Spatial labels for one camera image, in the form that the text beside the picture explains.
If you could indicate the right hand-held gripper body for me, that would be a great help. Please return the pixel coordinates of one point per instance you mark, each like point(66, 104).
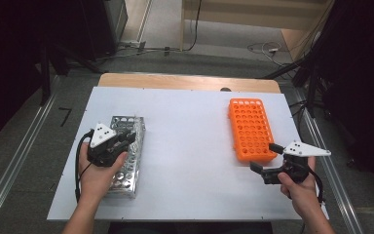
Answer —
point(302, 150)

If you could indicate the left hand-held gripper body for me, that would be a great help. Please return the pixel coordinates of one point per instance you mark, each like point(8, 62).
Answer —
point(102, 139)

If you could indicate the metal test tube rack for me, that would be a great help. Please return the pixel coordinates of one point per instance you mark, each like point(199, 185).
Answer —
point(136, 123)

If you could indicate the orange plastic test tube rack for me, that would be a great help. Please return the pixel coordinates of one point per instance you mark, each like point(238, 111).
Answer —
point(251, 130)

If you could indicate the person's right hand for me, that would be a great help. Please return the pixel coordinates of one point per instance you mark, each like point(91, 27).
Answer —
point(302, 198)

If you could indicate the person's left hand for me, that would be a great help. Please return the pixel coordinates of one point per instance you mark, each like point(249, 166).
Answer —
point(95, 182)

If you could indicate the black metal stand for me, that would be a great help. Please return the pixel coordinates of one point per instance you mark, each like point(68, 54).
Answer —
point(45, 81)
point(311, 94)

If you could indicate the white table board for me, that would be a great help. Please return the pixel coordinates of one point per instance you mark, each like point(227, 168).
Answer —
point(191, 136)

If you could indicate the person's dark clothing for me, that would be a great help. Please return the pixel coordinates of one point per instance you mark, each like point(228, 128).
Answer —
point(191, 229)

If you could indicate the black curtain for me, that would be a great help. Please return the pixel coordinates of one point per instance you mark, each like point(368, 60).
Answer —
point(6, 48)
point(363, 65)

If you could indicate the grey cabinet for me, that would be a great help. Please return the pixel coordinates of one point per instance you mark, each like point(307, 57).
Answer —
point(117, 16)

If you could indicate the metal floor rail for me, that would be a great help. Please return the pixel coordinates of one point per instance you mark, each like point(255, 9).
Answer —
point(330, 169)
point(11, 169)

